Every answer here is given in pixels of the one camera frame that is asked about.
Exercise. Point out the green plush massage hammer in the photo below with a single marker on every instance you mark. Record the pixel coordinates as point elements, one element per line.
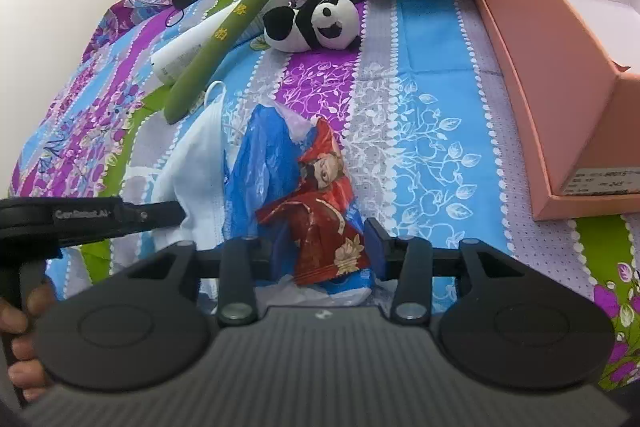
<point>193,80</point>

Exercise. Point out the blue plastic snack bag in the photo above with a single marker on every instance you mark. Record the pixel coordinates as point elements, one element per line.
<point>289,184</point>

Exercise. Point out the small panda plush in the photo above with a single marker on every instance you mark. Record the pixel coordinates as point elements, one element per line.
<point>317,24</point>

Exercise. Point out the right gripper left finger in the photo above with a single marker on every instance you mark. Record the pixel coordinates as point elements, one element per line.
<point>154,320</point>

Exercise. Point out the person left hand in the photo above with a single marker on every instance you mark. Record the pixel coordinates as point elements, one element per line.
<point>27,373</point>

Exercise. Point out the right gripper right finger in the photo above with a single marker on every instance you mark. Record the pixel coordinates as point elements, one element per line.
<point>493,317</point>

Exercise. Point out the pink cardboard box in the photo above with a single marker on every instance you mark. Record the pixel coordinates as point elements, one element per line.
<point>571,69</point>

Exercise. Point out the white cylindrical bottle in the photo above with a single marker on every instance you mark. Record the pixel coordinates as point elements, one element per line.
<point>170,61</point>

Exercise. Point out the light blue face mask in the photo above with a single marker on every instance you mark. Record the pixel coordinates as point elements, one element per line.
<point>194,176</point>

